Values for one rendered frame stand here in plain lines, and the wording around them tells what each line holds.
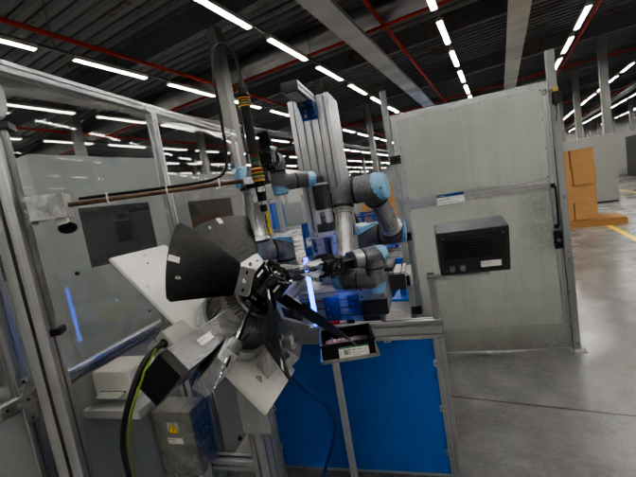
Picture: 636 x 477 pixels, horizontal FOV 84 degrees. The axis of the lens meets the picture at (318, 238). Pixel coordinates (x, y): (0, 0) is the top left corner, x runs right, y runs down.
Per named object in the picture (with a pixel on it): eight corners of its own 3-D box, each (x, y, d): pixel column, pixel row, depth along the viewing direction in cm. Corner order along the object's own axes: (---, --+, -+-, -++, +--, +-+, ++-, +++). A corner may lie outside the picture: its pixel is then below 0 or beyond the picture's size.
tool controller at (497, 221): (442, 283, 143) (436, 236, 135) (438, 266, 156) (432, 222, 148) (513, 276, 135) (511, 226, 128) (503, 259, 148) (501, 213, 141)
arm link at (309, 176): (275, 182, 208) (318, 190, 168) (258, 184, 203) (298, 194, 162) (273, 162, 205) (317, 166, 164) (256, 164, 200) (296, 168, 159)
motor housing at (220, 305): (238, 367, 111) (262, 341, 108) (187, 317, 114) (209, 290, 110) (267, 337, 133) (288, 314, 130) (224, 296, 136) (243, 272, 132)
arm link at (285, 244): (299, 256, 203) (295, 233, 201) (278, 261, 196) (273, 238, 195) (291, 255, 213) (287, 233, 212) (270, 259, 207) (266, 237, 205)
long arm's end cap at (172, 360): (144, 378, 88) (167, 347, 84) (165, 398, 87) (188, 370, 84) (134, 384, 85) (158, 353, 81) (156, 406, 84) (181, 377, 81)
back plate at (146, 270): (243, 449, 92) (246, 446, 91) (67, 270, 99) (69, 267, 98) (304, 355, 143) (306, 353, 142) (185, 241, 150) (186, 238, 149)
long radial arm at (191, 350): (208, 331, 115) (228, 307, 112) (225, 347, 114) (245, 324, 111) (144, 378, 88) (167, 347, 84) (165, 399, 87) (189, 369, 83)
